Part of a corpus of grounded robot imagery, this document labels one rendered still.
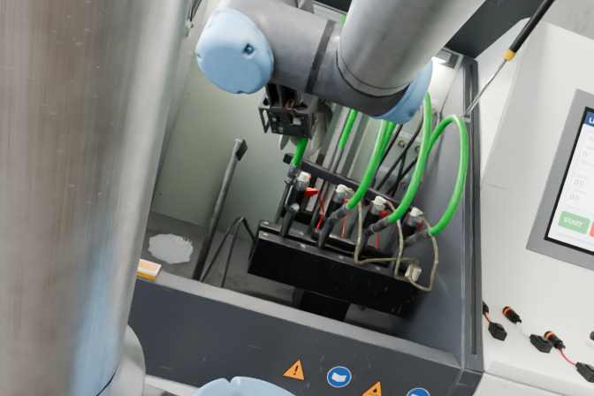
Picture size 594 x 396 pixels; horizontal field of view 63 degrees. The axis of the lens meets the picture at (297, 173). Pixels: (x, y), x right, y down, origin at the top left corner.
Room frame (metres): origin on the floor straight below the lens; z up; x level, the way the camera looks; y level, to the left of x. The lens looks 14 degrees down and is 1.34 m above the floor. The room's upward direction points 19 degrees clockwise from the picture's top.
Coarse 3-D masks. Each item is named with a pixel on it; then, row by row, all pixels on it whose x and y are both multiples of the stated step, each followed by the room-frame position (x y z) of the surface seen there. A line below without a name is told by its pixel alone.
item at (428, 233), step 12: (444, 120) 0.99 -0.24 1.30; (456, 120) 0.93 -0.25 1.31; (432, 144) 1.02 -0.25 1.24; (456, 180) 0.83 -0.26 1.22; (456, 192) 0.82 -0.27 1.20; (456, 204) 0.81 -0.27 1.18; (444, 216) 0.82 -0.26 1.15; (432, 228) 0.84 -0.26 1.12; (444, 228) 0.82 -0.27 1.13; (408, 240) 0.91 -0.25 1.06; (420, 240) 0.88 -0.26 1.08
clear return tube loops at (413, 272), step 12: (360, 204) 0.92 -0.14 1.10; (360, 216) 0.89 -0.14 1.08; (360, 228) 0.86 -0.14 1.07; (360, 240) 0.84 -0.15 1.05; (432, 240) 0.89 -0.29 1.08; (396, 264) 0.84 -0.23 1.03; (396, 276) 0.84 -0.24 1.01; (408, 276) 0.88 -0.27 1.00; (432, 276) 0.85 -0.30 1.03; (420, 288) 0.87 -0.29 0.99
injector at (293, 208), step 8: (296, 184) 0.92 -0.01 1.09; (296, 192) 0.92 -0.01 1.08; (304, 192) 0.92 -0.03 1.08; (288, 200) 0.93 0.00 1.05; (296, 200) 0.92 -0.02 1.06; (288, 208) 0.92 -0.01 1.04; (296, 208) 0.90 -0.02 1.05; (288, 216) 0.92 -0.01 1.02; (288, 224) 0.92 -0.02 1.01; (280, 232) 0.92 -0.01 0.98
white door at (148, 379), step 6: (150, 378) 0.66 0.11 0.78; (156, 378) 0.66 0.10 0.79; (162, 378) 0.66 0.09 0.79; (150, 384) 0.65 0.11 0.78; (156, 384) 0.66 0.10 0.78; (162, 384) 0.66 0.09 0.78; (168, 384) 0.66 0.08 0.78; (174, 384) 0.66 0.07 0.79; (180, 384) 0.66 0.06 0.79; (168, 390) 0.66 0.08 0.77; (174, 390) 0.66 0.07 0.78; (180, 390) 0.66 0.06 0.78; (186, 390) 0.66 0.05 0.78; (192, 390) 0.66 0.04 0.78
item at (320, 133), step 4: (316, 116) 0.71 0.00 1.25; (320, 116) 0.72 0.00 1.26; (320, 120) 0.72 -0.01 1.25; (320, 124) 0.73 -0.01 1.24; (316, 128) 0.72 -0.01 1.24; (320, 128) 0.73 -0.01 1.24; (324, 128) 0.73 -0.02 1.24; (316, 132) 0.72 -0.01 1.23; (320, 132) 0.74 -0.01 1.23; (324, 132) 0.74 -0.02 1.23; (316, 136) 0.72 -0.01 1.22; (320, 136) 0.74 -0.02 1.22; (324, 136) 0.75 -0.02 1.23; (312, 140) 0.71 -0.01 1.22; (316, 140) 0.72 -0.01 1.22; (320, 140) 0.74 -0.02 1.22; (312, 144) 0.71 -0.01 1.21; (316, 144) 0.73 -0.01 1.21; (320, 144) 0.76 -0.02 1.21; (312, 148) 0.71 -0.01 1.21; (316, 148) 0.73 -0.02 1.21; (312, 152) 0.71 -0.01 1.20
